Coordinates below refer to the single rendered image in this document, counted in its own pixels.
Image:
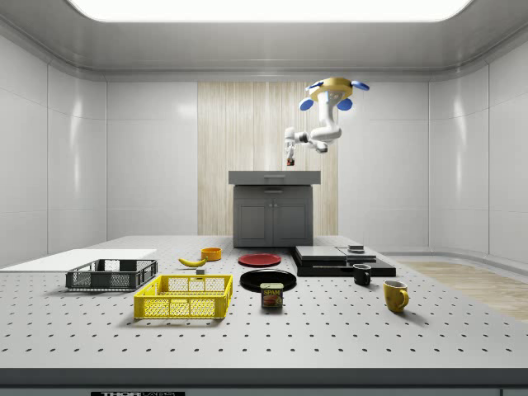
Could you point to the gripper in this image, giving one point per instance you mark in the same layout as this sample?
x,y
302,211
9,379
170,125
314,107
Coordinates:
x,y
290,150

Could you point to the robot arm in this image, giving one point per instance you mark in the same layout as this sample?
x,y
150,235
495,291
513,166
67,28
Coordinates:
x,y
328,119

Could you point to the black plate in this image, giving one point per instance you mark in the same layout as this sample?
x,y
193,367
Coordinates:
x,y
251,280

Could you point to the dark grey basket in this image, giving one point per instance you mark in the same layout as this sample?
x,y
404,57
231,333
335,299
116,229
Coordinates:
x,y
107,279

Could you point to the drone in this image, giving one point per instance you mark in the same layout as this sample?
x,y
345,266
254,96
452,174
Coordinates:
x,y
333,84

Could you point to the white board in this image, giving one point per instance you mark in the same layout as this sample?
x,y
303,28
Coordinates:
x,y
82,257

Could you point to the yellow basket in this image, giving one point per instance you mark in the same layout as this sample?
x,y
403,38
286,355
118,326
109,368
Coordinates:
x,y
181,307

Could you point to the red plate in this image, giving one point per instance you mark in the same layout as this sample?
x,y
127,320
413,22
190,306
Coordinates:
x,y
259,260

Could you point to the banana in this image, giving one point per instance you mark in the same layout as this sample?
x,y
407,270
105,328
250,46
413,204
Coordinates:
x,y
191,262

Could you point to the white cabinet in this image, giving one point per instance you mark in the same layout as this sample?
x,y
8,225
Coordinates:
x,y
272,218

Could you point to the yellow mug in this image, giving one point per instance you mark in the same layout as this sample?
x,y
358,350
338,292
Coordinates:
x,y
394,297

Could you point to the yellow bowl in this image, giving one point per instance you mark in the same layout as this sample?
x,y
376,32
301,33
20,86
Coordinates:
x,y
211,255

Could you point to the black stove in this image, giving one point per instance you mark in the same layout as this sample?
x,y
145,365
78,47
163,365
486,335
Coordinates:
x,y
330,268

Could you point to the flat-sided can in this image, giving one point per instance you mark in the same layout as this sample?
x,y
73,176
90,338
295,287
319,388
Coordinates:
x,y
271,296

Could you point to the black mug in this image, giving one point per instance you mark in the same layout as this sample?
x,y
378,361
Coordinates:
x,y
361,276

